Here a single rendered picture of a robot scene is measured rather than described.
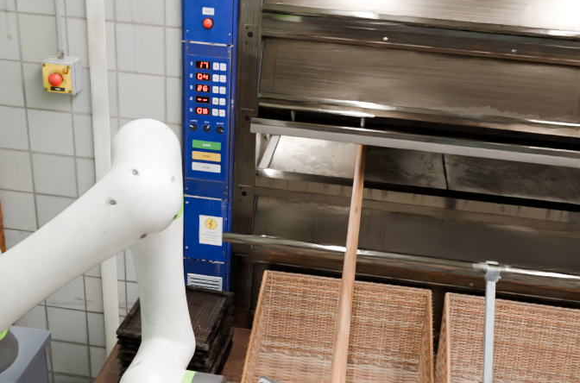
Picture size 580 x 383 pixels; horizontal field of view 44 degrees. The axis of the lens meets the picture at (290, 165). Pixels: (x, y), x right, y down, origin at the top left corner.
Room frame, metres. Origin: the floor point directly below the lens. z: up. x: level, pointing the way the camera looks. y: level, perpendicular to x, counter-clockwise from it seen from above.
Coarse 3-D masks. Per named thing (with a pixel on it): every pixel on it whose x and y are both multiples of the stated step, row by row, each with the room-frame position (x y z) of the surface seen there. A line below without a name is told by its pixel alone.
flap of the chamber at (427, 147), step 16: (272, 112) 2.06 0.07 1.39; (256, 128) 1.88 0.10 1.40; (272, 128) 1.88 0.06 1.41; (288, 128) 1.87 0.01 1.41; (368, 128) 1.95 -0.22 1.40; (384, 128) 1.97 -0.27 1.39; (400, 128) 1.99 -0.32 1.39; (416, 128) 2.00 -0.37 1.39; (368, 144) 1.85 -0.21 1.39; (384, 144) 1.84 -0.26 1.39; (400, 144) 1.84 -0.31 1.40; (416, 144) 1.83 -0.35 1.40; (432, 144) 1.83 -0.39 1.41; (528, 144) 1.91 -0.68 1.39; (544, 144) 1.93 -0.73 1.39; (560, 144) 1.94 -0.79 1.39; (576, 144) 1.96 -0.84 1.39; (528, 160) 1.80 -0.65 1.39; (544, 160) 1.79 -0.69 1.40; (560, 160) 1.79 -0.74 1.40; (576, 160) 1.79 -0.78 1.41
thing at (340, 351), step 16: (352, 192) 1.91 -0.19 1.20; (352, 208) 1.79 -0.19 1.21; (352, 224) 1.69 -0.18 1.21; (352, 240) 1.61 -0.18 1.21; (352, 256) 1.53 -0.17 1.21; (352, 272) 1.46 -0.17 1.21; (352, 288) 1.40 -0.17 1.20; (336, 336) 1.21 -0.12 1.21; (336, 352) 1.16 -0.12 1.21; (336, 368) 1.11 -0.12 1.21
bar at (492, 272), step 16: (224, 240) 1.66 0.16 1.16; (240, 240) 1.65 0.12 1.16; (256, 240) 1.65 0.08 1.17; (272, 240) 1.65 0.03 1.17; (288, 240) 1.65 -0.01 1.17; (368, 256) 1.62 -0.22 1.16; (384, 256) 1.61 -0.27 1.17; (400, 256) 1.61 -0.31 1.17; (416, 256) 1.61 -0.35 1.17; (432, 256) 1.62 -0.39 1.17; (480, 272) 1.59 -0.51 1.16; (496, 272) 1.57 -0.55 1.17; (512, 272) 1.58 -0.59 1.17; (528, 272) 1.58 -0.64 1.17; (544, 272) 1.58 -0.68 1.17; (560, 272) 1.58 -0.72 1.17
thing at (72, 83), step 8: (48, 56) 2.08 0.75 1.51; (56, 56) 2.08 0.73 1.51; (64, 56) 2.09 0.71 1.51; (48, 64) 2.03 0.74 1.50; (56, 64) 2.02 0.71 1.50; (64, 64) 2.02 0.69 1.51; (72, 64) 2.03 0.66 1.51; (80, 64) 2.08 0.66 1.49; (48, 72) 2.03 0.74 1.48; (56, 72) 2.02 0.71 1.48; (72, 72) 2.02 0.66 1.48; (80, 72) 2.07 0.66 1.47; (64, 80) 2.02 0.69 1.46; (72, 80) 2.02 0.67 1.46; (80, 80) 2.07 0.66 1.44; (48, 88) 2.03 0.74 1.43; (56, 88) 2.02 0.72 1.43; (64, 88) 2.02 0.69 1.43; (72, 88) 2.02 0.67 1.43; (80, 88) 2.07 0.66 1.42
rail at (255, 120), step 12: (252, 120) 1.89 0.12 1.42; (264, 120) 1.88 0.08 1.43; (276, 120) 1.88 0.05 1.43; (288, 120) 1.89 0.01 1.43; (336, 132) 1.86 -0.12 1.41; (348, 132) 1.86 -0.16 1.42; (360, 132) 1.85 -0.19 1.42; (372, 132) 1.85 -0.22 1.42; (384, 132) 1.85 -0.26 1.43; (396, 132) 1.85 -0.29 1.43; (444, 144) 1.83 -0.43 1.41; (456, 144) 1.82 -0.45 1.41; (468, 144) 1.82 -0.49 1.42; (480, 144) 1.82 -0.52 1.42; (492, 144) 1.81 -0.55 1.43; (504, 144) 1.81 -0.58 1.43; (516, 144) 1.82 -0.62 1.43; (564, 156) 1.79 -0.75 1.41; (576, 156) 1.79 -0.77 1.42
